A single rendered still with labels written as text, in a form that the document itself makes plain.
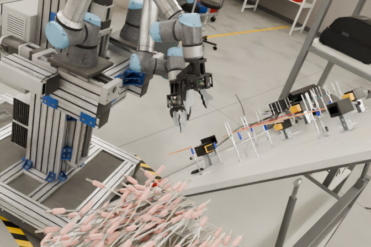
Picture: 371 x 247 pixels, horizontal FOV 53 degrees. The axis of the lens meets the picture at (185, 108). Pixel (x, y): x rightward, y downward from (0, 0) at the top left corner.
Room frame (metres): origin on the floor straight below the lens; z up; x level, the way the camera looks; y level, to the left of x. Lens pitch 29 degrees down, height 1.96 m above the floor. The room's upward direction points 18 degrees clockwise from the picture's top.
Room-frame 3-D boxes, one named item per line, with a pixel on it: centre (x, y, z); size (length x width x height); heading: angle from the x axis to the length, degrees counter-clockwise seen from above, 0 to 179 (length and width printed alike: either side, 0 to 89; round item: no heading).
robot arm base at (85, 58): (1.60, 0.54, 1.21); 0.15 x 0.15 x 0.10
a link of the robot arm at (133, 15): (2.09, 0.42, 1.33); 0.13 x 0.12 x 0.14; 108
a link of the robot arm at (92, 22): (1.60, 0.54, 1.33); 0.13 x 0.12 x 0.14; 161
